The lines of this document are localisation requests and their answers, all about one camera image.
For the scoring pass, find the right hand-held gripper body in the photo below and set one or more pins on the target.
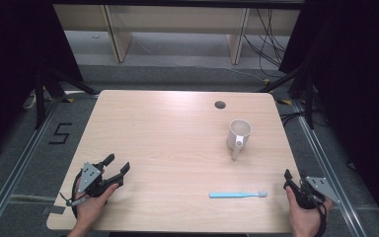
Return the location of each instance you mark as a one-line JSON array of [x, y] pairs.
[[312, 194]]

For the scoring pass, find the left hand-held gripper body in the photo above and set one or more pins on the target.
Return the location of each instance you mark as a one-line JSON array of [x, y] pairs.
[[89, 177]]

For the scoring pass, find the person's right hand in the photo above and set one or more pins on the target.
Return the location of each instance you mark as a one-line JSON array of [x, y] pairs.
[[304, 219]]

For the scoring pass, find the dark curtain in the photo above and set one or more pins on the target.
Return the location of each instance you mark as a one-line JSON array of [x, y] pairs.
[[16, 65], [355, 92]]

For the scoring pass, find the aluminium floor rail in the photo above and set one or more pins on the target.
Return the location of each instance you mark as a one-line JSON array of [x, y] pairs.
[[16, 164], [329, 171]]

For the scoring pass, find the person's left hand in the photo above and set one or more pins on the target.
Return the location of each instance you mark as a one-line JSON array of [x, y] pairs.
[[92, 208]]

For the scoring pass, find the light blue toothbrush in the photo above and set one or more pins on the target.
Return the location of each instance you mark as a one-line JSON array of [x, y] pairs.
[[237, 195]]

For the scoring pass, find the beige wooden shelf unit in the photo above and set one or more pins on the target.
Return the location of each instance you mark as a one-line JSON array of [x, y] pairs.
[[177, 23]]

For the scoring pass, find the black metal stand frame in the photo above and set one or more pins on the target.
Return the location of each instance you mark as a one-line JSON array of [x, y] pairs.
[[304, 89], [47, 89]]

